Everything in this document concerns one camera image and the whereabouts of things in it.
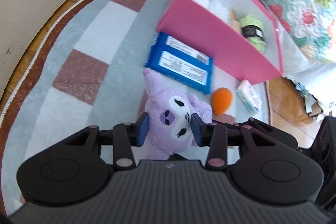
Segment purple plush toy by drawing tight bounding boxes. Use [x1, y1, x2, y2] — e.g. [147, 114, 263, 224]
[143, 68, 213, 160]

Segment orange makeup sponge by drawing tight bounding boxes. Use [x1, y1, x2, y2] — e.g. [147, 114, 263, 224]
[211, 88, 234, 116]

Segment white tissue packet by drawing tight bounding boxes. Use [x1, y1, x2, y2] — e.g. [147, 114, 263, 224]
[236, 80, 262, 115]

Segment blue wet wipes pack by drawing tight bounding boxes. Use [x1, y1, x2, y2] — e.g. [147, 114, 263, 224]
[145, 32, 213, 94]

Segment paper scraps under bed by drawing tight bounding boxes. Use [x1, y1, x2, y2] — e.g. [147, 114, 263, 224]
[286, 77, 329, 120]

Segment checkered grey pink rug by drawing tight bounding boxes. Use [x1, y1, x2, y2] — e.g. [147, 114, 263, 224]
[0, 0, 271, 217]

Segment beige foundation bottle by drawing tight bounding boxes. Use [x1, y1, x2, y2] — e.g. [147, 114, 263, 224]
[230, 10, 242, 34]

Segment green yarn skein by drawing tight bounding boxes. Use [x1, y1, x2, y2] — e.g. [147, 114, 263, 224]
[239, 14, 266, 53]

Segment pink cardboard box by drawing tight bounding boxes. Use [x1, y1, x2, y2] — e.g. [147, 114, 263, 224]
[157, 0, 283, 84]

